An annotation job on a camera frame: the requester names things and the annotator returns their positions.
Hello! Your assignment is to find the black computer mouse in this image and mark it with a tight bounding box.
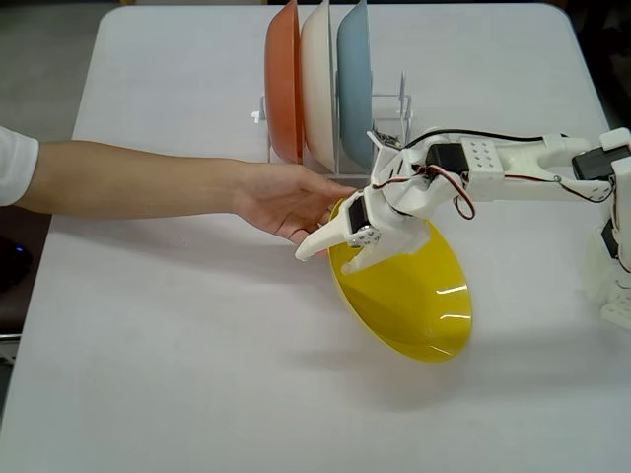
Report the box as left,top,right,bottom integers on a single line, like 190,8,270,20
0,236,35,293

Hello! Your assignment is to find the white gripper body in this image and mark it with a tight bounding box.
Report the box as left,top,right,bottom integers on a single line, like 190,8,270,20
346,144,455,253

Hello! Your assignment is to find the orange plate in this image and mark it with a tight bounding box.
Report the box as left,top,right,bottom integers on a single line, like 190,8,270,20
263,0,306,167

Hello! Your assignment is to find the person's forearm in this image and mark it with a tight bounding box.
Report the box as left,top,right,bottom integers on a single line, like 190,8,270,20
14,140,241,217

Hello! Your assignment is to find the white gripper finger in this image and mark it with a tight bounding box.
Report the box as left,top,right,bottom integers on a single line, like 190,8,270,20
294,195,354,263
342,238,428,275

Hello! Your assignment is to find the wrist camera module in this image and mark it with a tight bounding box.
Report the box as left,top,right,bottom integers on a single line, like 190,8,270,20
367,125,403,150

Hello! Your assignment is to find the yellow plate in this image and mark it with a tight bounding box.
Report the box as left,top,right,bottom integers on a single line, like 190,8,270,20
326,196,473,365

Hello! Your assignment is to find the cream white plate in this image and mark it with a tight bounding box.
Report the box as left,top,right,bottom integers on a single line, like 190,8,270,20
299,0,341,171

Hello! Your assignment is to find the person's hand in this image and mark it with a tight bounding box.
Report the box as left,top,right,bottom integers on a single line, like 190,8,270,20
234,164,359,246

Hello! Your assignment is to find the dark brown side table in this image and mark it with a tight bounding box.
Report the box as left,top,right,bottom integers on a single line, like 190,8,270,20
0,204,50,341

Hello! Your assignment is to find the white wire dish rack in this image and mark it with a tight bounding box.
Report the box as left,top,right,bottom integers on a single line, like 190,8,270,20
249,71,413,181

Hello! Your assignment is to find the black camera cable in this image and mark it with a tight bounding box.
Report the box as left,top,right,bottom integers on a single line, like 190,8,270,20
399,128,549,149

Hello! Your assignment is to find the light blue plate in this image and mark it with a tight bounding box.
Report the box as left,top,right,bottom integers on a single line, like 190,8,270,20
336,0,375,171

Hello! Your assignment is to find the red black servo cable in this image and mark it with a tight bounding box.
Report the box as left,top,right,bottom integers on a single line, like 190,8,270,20
372,165,477,222

